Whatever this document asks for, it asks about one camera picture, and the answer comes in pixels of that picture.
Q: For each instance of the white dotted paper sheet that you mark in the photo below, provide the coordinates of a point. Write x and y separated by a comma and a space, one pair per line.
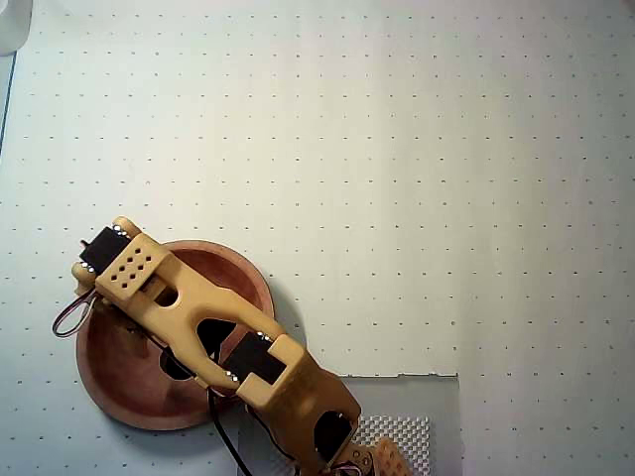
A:
397, 198

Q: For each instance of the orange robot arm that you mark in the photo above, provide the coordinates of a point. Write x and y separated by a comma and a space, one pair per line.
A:
307, 396

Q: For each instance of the brown wooden bowl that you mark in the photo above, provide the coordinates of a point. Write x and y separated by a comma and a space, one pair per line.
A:
124, 392

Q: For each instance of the white textured mat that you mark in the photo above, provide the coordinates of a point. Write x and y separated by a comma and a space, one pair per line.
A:
402, 431

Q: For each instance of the orange robot base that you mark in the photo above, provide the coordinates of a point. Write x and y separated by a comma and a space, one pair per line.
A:
392, 458

